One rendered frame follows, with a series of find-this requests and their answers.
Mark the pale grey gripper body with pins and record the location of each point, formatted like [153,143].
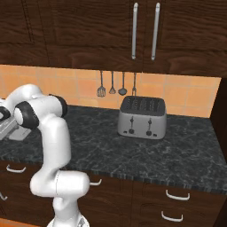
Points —
[19,133]

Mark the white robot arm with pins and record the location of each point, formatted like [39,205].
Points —
[54,142]

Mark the dark wood drawer front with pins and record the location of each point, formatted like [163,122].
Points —
[26,174]
[17,204]
[201,217]
[204,198]
[112,189]

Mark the dark slotted spatula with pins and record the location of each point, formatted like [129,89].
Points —
[101,90]

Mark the small dark hanging whisk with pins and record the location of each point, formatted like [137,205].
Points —
[112,88]

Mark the dark hanging ladle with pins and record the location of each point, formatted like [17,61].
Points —
[122,90]

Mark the silver four-slot toaster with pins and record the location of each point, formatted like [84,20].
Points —
[142,124]

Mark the dark hanging fork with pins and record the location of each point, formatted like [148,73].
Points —
[134,87]

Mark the dark brown tall side panel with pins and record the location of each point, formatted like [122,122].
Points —
[220,109]

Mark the dark wood wall cupboard door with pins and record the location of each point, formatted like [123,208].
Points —
[94,32]
[20,29]
[192,35]

